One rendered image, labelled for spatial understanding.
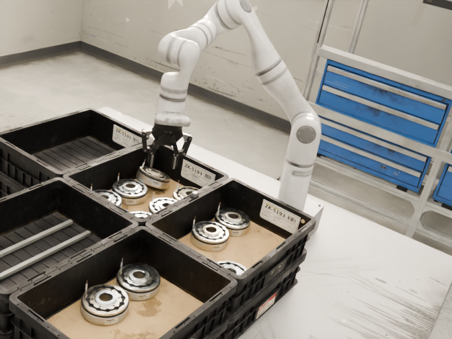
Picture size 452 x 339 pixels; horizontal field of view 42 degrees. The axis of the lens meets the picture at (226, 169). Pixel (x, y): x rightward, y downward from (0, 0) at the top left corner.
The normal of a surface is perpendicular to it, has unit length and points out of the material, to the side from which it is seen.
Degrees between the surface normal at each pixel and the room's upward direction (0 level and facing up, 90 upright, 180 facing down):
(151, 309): 0
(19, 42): 90
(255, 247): 0
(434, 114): 90
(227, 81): 90
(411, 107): 90
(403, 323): 0
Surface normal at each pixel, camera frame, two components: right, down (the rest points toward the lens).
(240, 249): 0.18, -0.87
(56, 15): 0.84, 0.37
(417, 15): -0.51, 0.31
